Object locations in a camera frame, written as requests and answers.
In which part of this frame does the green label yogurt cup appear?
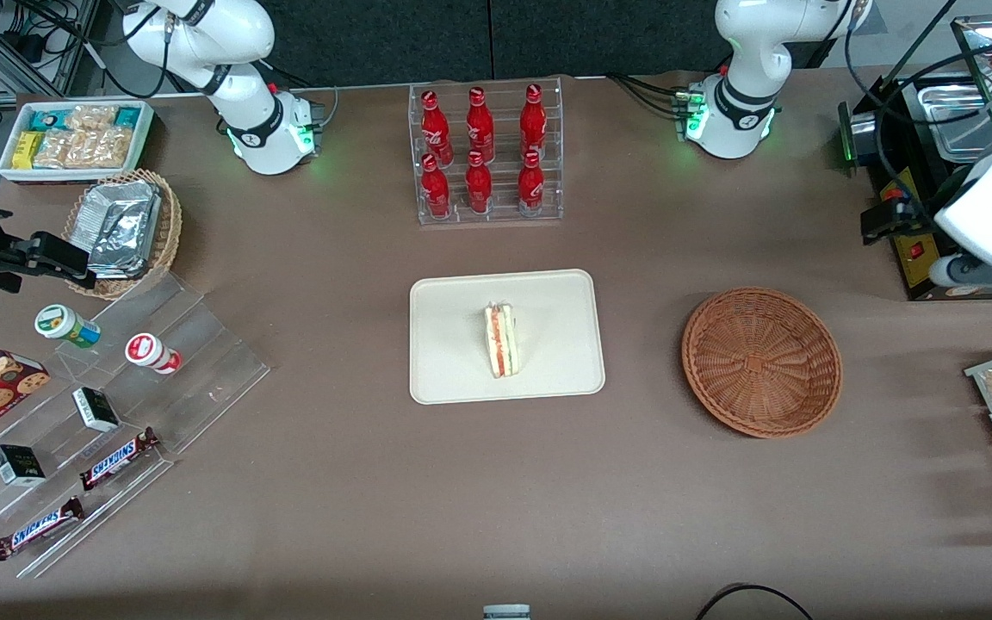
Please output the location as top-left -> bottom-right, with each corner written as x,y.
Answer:
34,304 -> 102,349

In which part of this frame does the silver foil packet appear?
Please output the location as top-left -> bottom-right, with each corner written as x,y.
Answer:
84,203 -> 157,278
93,181 -> 162,216

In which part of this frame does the light tan wicker basket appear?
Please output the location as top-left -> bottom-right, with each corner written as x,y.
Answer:
61,168 -> 183,301

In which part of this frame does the glass food display case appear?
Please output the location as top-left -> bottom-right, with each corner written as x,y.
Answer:
951,15 -> 992,130

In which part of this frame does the triangle sandwich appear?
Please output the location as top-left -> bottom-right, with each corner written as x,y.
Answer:
483,301 -> 522,381

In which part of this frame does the clear bag of nuts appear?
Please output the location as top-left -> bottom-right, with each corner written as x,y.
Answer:
67,105 -> 118,132
34,131 -> 77,170
76,127 -> 135,170

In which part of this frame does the stainless steel pan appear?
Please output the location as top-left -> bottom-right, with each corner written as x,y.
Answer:
914,77 -> 992,162

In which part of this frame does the clear acrylic stepped display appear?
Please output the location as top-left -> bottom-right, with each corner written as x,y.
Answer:
0,271 -> 271,580

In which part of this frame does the red label yogurt cup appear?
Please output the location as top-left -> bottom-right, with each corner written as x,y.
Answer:
124,332 -> 183,375

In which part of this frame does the black food warmer machine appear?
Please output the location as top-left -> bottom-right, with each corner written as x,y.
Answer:
838,17 -> 992,301

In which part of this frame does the aluminium frame shelf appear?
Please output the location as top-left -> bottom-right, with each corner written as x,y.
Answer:
0,0 -> 105,97

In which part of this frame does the small black carton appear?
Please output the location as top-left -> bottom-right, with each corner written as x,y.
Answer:
0,443 -> 47,487
71,387 -> 121,433

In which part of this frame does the clear acrylic bottle rack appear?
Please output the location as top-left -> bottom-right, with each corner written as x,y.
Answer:
408,76 -> 564,226

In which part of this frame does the brown wicker basket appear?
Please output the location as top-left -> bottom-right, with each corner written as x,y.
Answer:
681,287 -> 844,440

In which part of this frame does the red cola bottle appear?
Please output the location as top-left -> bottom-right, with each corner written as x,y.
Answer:
421,153 -> 452,220
466,86 -> 496,163
464,151 -> 493,216
519,83 -> 548,160
421,90 -> 454,166
518,150 -> 546,216

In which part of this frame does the black looped cable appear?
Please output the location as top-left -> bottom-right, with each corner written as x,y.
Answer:
694,583 -> 815,620

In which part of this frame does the white rectangular snack bin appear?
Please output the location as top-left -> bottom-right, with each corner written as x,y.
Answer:
0,100 -> 155,184

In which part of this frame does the snickers chocolate bar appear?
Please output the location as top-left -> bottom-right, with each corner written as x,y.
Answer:
78,426 -> 161,492
0,496 -> 85,562

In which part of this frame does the cream plastic tray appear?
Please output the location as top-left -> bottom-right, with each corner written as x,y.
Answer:
409,269 -> 606,406

